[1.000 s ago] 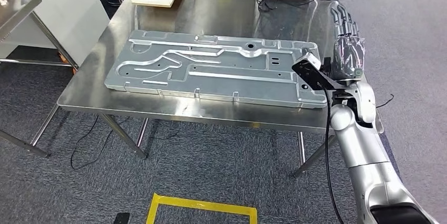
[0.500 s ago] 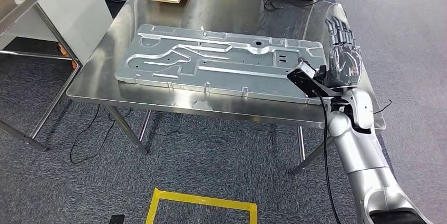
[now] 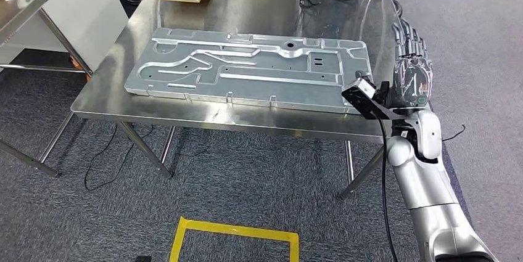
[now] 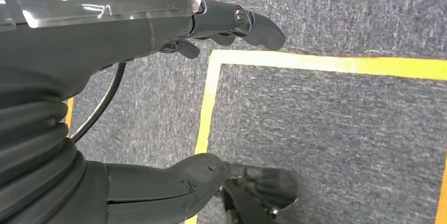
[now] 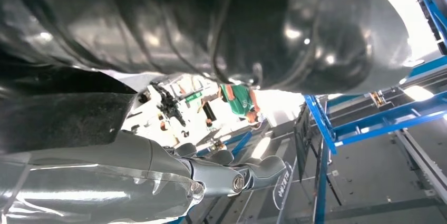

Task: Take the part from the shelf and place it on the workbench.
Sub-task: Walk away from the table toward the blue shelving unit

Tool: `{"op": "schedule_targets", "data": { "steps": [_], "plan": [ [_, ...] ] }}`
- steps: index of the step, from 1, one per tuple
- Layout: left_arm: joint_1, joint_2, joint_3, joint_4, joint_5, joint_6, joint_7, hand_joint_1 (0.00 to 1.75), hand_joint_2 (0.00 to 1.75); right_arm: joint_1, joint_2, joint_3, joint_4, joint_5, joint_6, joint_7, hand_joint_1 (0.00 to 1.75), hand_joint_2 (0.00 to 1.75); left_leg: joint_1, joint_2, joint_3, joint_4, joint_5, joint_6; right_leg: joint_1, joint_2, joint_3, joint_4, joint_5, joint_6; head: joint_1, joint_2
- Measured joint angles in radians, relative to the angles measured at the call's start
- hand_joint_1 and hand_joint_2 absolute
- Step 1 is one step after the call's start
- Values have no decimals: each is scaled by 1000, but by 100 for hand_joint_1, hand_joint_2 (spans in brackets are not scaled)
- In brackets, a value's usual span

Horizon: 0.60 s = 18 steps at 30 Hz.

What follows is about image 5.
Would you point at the blue steel shelf rack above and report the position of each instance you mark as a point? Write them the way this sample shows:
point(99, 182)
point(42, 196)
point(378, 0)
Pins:
point(324, 124)
point(431, 2)

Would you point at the white car with red stripe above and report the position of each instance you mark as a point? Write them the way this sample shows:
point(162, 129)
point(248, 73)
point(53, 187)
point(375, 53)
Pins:
point(401, 6)

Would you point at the person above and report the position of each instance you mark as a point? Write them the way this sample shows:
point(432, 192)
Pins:
point(239, 100)

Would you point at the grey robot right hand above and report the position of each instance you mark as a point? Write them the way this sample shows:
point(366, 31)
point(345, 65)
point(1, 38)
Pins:
point(104, 180)

